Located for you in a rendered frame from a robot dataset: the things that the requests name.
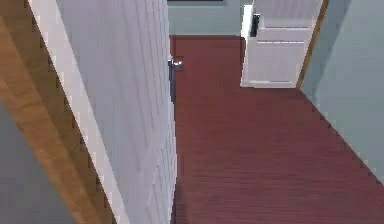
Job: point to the dark framed window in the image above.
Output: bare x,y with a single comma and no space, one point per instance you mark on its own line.
196,1

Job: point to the white panelled room door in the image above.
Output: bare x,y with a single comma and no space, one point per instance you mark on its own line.
280,56

